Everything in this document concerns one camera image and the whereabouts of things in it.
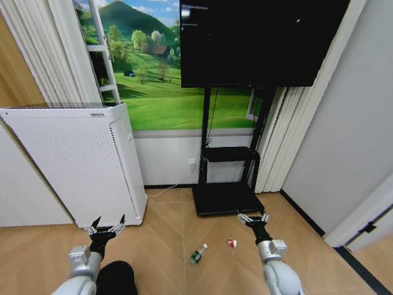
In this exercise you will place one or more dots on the white air purifier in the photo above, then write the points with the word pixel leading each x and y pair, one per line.
pixel 83 166

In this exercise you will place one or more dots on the white window frame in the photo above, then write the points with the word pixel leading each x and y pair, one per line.
pixel 104 55

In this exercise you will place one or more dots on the red white crumpled wrapper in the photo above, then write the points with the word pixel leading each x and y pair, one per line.
pixel 232 243

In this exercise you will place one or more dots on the black television stand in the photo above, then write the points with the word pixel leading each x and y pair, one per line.
pixel 227 199

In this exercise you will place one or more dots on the white wall socket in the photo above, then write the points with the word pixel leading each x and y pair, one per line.
pixel 192 164

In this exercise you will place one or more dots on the black television screen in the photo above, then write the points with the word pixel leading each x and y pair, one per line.
pixel 258 43

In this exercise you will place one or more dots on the white pleated curtain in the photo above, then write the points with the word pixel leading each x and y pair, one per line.
pixel 46 52
pixel 282 138

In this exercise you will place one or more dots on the green landscape wall poster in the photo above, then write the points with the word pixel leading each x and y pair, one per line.
pixel 147 77

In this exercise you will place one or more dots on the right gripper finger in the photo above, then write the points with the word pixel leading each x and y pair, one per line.
pixel 265 217
pixel 244 218

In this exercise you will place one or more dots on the clear plastic bottle green label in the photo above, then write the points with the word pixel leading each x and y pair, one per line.
pixel 198 254

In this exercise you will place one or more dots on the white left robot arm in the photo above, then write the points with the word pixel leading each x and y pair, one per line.
pixel 80 270

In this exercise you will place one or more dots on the black door latch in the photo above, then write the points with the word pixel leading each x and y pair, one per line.
pixel 369 228

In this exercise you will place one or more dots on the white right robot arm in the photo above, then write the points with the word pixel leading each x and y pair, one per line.
pixel 277 270

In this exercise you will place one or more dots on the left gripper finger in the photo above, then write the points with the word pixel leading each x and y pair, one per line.
pixel 119 225
pixel 94 226

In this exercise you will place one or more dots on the white door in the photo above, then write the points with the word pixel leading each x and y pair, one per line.
pixel 362 215

